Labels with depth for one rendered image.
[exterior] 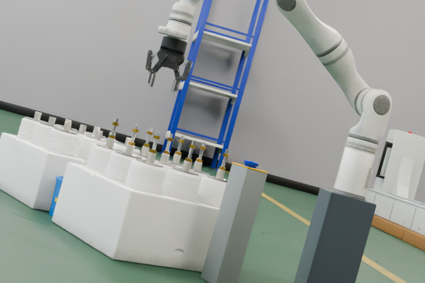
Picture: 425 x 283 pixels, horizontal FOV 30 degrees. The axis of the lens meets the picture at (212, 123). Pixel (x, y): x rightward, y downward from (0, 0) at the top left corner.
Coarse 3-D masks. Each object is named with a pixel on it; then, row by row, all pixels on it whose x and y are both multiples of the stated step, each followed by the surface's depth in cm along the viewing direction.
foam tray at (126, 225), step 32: (64, 192) 228; (96, 192) 213; (128, 192) 200; (160, 192) 219; (64, 224) 223; (96, 224) 209; (128, 224) 200; (160, 224) 205; (192, 224) 211; (128, 256) 201; (160, 256) 207; (192, 256) 212
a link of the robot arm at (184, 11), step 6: (180, 0) 239; (186, 0) 238; (192, 0) 237; (198, 0) 237; (174, 6) 234; (180, 6) 233; (186, 6) 233; (192, 6) 235; (198, 6) 237; (174, 12) 233; (180, 12) 233; (186, 12) 233; (192, 12) 234; (174, 18) 233; (180, 18) 233; (186, 18) 233; (192, 18) 235
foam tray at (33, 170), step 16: (0, 144) 273; (16, 144) 263; (32, 144) 258; (0, 160) 270; (16, 160) 260; (32, 160) 250; (48, 160) 244; (64, 160) 247; (80, 160) 250; (0, 176) 267; (16, 176) 257; (32, 176) 248; (48, 176) 244; (16, 192) 254; (32, 192) 246; (48, 192) 245; (32, 208) 244; (48, 208) 246
